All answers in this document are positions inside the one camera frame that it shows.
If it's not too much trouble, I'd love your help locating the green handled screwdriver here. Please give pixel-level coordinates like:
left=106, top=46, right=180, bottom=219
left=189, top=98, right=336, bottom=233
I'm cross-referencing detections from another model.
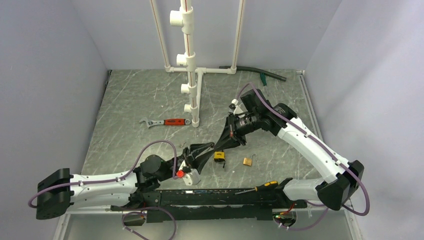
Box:
left=259, top=72, right=269, bottom=96

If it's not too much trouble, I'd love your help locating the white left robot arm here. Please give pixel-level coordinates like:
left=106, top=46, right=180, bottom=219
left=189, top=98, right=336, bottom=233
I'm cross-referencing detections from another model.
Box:
left=28, top=142, right=215, bottom=220

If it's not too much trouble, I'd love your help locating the red handled adjustable wrench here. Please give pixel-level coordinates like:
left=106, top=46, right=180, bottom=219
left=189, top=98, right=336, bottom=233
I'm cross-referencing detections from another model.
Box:
left=139, top=117, right=192, bottom=128

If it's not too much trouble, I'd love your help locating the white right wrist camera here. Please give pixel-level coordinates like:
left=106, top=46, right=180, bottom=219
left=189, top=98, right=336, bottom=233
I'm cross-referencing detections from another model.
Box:
left=228, top=98, right=245, bottom=117

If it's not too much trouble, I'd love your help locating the white PVC pipe frame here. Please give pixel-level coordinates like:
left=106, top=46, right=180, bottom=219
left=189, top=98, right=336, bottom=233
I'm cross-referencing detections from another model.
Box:
left=149, top=0, right=246, bottom=128

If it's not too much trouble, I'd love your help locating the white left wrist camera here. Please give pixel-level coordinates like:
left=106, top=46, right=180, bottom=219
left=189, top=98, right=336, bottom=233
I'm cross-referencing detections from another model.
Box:
left=176, top=161, right=201, bottom=186

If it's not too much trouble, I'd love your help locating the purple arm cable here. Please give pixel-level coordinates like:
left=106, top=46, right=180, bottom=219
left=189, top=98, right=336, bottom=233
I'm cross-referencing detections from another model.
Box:
left=27, top=139, right=181, bottom=210
left=236, top=82, right=371, bottom=217

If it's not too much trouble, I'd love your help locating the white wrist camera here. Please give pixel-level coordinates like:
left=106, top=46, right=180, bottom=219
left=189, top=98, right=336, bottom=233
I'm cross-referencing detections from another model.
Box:
left=228, top=98, right=245, bottom=117
left=176, top=161, right=201, bottom=186

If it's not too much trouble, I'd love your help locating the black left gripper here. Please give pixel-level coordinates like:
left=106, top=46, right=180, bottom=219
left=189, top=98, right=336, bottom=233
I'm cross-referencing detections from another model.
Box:
left=157, top=141, right=216, bottom=182

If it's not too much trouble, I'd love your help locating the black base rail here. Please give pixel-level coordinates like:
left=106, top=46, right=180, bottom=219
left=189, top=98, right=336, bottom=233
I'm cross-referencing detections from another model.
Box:
left=110, top=183, right=307, bottom=223

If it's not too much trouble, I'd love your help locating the brass padlock open shackle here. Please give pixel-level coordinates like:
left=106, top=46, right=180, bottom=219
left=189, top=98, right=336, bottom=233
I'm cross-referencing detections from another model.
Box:
left=242, top=153, right=258, bottom=167

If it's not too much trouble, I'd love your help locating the black rubber hose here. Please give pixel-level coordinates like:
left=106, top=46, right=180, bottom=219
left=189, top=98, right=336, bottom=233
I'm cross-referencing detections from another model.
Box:
left=218, top=65, right=288, bottom=82

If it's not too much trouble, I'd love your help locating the yellow black screwdriver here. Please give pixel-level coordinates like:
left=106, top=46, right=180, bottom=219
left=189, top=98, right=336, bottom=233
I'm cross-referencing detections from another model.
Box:
left=235, top=180, right=279, bottom=195

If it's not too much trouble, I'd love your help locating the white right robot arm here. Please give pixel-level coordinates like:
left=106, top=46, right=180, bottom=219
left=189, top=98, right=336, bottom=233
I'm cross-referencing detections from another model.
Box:
left=214, top=88, right=364, bottom=211

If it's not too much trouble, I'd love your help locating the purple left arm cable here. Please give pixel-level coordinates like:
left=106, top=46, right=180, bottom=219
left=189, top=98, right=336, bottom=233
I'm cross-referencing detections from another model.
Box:
left=27, top=139, right=181, bottom=210

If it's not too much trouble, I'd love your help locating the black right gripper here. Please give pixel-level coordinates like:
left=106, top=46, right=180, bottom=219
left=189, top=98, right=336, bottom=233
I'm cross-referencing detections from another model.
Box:
left=214, top=111, right=261, bottom=151

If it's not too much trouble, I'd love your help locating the yellow black padlock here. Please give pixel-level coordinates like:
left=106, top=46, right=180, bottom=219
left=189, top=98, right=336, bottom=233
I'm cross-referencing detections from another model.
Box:
left=213, top=151, right=226, bottom=169

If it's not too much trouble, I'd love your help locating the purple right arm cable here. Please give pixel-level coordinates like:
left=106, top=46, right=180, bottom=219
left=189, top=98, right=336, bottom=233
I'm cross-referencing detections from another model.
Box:
left=236, top=82, right=371, bottom=217

